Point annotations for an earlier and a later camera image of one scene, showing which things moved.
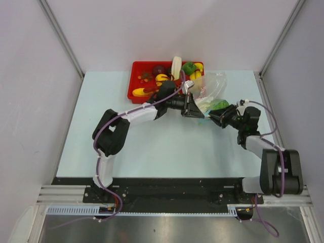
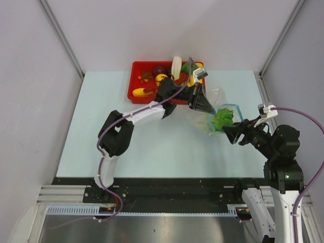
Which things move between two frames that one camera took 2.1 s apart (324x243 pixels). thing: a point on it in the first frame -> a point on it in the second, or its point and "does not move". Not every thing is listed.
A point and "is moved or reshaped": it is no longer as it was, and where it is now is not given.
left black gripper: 190,109 -> 197,100
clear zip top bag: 209,90 is moved or reshaped
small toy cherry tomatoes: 145,77 does not move
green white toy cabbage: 207,104 is moved or reshaped
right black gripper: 220,116 -> 246,127
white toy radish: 176,68 does not move
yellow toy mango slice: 139,92 does not move
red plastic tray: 145,78 does not move
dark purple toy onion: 159,69 does not move
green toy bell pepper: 189,68 does not move
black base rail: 142,195 does not move
